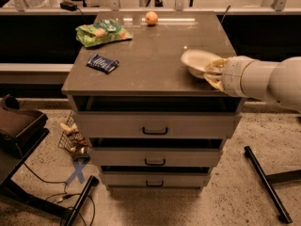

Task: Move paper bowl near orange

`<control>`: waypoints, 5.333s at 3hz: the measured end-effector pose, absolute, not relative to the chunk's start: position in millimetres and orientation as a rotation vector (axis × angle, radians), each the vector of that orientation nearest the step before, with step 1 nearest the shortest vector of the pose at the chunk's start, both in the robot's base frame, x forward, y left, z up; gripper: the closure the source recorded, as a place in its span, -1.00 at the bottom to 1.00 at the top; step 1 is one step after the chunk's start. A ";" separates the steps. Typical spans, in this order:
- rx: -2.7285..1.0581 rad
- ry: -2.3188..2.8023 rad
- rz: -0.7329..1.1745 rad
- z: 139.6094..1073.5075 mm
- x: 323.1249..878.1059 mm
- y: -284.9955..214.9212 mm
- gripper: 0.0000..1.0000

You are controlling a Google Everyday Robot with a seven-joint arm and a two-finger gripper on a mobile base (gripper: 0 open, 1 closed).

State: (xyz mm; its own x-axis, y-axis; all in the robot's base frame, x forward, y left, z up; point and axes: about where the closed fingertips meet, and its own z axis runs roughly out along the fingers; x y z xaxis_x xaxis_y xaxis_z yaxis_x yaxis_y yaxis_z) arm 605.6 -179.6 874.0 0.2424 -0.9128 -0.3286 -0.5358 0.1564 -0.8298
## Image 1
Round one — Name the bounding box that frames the black floor cable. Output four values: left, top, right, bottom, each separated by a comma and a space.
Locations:
18, 153, 96, 226

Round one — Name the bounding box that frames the black power adapter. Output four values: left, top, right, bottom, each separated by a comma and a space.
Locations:
60, 1, 77, 11

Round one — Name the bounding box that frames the wire basket with items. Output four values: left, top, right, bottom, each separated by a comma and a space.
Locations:
58, 113, 89, 161

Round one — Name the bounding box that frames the green snack bag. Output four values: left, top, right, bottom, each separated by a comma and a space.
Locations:
75, 19, 133, 48

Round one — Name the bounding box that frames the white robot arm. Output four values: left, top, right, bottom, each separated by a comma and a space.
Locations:
204, 56, 301, 112

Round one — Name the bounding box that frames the middle drawer black handle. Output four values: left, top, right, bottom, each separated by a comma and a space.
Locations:
144, 158, 166, 167

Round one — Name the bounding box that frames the white paper bowl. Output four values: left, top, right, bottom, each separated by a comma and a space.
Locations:
181, 50, 220, 79

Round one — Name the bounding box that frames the top drawer black handle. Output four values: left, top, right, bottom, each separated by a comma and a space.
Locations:
142, 127, 168, 136

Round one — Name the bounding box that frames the drawer black handle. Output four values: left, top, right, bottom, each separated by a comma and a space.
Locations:
144, 158, 166, 167
142, 127, 168, 136
145, 181, 164, 187

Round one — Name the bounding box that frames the blue snack packet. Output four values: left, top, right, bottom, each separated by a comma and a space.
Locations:
87, 54, 119, 74

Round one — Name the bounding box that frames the black metal stand leg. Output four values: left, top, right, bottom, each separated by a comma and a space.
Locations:
245, 146, 301, 224

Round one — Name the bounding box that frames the orange fruit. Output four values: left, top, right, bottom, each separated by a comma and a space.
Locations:
145, 11, 158, 25

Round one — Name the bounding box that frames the grey drawer cabinet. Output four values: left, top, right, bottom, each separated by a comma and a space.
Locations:
62, 11, 244, 189

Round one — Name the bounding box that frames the bottom drawer black handle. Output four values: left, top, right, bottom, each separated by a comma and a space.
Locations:
145, 181, 164, 187

